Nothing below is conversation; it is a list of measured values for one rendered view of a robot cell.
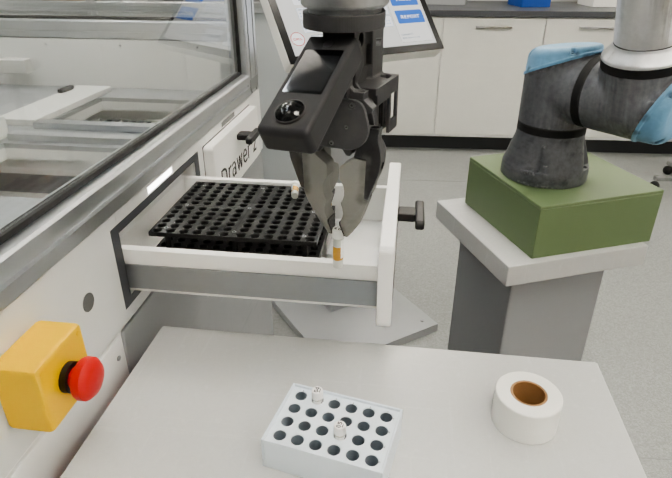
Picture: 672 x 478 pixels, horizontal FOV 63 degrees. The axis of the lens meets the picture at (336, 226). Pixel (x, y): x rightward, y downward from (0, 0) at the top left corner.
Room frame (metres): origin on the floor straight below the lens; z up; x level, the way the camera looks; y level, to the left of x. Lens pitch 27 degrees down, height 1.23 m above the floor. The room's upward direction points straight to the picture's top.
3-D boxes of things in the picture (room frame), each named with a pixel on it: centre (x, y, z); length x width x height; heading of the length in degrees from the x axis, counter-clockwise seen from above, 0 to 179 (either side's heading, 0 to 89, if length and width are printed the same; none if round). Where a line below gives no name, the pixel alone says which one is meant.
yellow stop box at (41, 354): (0.39, 0.27, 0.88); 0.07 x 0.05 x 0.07; 172
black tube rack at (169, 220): (0.71, 0.12, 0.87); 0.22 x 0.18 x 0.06; 82
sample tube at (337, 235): (0.50, 0.00, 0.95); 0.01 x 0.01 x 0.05
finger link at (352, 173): (0.50, -0.03, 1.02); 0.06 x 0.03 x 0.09; 155
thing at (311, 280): (0.71, 0.13, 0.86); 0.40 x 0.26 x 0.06; 82
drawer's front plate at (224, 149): (1.04, 0.20, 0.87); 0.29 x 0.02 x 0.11; 172
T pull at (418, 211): (0.68, -0.10, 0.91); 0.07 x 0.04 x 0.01; 172
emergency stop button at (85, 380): (0.39, 0.23, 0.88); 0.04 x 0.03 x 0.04; 172
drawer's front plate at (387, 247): (0.68, -0.08, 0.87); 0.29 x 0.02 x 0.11; 172
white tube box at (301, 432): (0.41, 0.00, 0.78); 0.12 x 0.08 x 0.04; 71
